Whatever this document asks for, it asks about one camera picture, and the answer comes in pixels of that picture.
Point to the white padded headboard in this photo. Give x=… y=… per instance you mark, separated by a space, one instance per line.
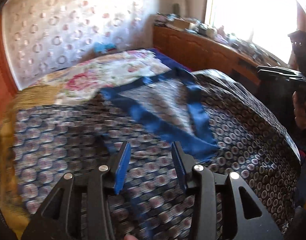
x=67 y=25

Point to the clutter of small cabinet items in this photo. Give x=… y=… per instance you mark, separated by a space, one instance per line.
x=210 y=30

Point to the person's right hand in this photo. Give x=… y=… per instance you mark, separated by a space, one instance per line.
x=299 y=112

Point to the cardboard box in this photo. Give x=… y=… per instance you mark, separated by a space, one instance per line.
x=180 y=23

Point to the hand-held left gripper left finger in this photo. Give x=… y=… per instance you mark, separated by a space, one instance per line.
x=123 y=170

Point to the wooden wardrobe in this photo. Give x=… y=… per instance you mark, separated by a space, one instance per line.
x=0 y=80

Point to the person's left hand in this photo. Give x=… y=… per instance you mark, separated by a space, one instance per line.
x=130 y=237

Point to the wooden cabinet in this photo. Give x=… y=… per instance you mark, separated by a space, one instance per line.
x=198 y=50

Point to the medallion patterned garment blue trim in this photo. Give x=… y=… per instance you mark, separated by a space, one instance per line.
x=243 y=130

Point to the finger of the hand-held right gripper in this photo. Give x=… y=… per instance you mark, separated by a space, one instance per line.
x=278 y=72

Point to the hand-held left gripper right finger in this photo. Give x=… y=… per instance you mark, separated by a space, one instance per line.
x=180 y=170

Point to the small teal object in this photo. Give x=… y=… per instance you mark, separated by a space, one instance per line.
x=105 y=47

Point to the pink floral blanket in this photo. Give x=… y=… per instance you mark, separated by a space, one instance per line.
x=105 y=72

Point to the window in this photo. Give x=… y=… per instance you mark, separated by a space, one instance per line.
x=248 y=10

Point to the dark blue blanket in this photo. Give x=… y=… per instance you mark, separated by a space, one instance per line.
x=168 y=60

